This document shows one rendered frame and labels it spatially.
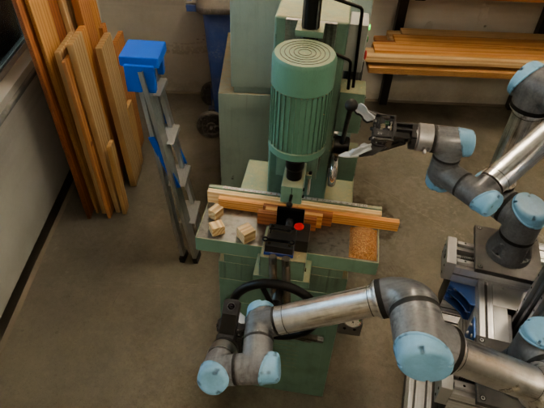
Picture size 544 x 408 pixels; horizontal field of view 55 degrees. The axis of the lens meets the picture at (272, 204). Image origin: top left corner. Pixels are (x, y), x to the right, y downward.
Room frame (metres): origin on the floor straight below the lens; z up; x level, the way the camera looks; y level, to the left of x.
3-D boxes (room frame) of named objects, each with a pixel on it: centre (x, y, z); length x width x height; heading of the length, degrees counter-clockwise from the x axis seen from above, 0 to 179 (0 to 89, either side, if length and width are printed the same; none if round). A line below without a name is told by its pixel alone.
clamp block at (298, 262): (1.12, -0.05, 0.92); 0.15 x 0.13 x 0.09; 83
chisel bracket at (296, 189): (1.33, -0.07, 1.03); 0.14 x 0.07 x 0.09; 173
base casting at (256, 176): (1.44, -0.08, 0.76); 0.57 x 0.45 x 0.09; 173
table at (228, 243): (1.21, -0.06, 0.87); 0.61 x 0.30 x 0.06; 83
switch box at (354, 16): (1.62, -0.24, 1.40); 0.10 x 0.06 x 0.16; 173
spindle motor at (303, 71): (1.32, -0.07, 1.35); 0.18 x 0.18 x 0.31
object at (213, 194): (1.33, -0.07, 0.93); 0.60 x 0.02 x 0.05; 83
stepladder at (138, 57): (1.97, 0.50, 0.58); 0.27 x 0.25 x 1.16; 89
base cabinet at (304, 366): (1.44, -0.08, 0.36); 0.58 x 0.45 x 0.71; 173
